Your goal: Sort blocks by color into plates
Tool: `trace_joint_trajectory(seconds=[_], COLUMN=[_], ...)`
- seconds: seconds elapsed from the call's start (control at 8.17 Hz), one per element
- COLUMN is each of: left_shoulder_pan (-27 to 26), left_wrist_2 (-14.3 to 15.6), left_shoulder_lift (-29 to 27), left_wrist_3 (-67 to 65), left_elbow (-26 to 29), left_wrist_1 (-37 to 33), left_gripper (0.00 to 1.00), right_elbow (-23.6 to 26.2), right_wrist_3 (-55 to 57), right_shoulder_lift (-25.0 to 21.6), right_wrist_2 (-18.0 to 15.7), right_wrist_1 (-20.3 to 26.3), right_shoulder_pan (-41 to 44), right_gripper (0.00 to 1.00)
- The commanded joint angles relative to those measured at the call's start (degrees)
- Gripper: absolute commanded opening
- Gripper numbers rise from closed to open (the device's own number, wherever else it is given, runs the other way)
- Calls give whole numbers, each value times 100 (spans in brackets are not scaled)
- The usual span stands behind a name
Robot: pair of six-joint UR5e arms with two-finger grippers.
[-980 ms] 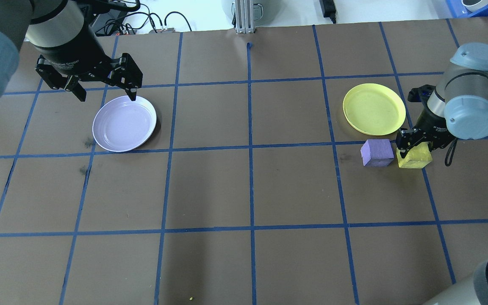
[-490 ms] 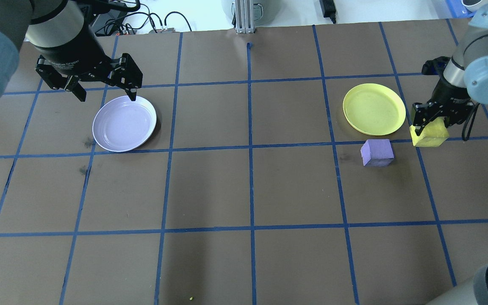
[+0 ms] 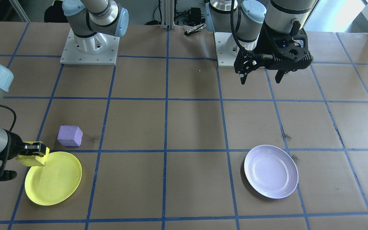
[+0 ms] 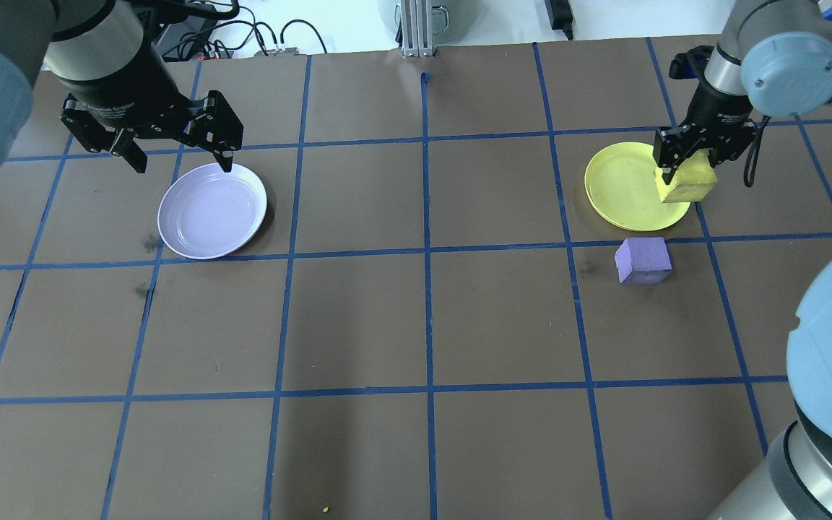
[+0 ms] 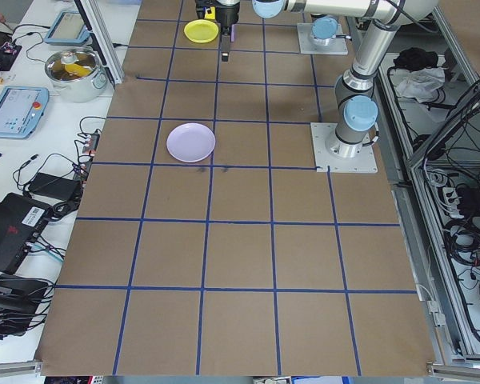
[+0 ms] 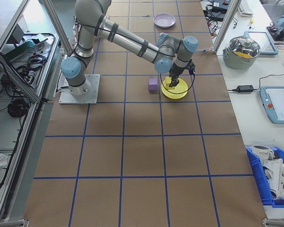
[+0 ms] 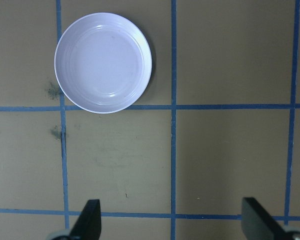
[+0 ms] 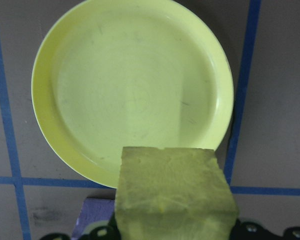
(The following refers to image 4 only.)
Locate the yellow foam block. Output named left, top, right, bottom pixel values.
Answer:
left=654, top=155, right=719, bottom=204

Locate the purple foam block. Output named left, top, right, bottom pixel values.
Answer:
left=615, top=237, right=673, bottom=285

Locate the yellow plate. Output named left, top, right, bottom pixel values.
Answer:
left=584, top=142, right=693, bottom=233

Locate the purple plate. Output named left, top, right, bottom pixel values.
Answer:
left=157, top=162, right=269, bottom=261

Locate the black power adapter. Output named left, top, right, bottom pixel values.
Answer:
left=544, top=0, right=576, bottom=30

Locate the grey cooking pot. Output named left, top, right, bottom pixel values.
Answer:
left=376, top=0, right=460, bottom=34

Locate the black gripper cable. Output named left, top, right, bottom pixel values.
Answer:
left=743, top=116, right=772, bottom=189

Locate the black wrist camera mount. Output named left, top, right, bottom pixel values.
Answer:
left=669, top=45, right=711, bottom=82

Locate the thin black cable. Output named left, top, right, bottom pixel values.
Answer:
left=277, top=19, right=330, bottom=56

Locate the aluminium profile post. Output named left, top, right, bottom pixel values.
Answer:
left=397, top=0, right=438, bottom=59

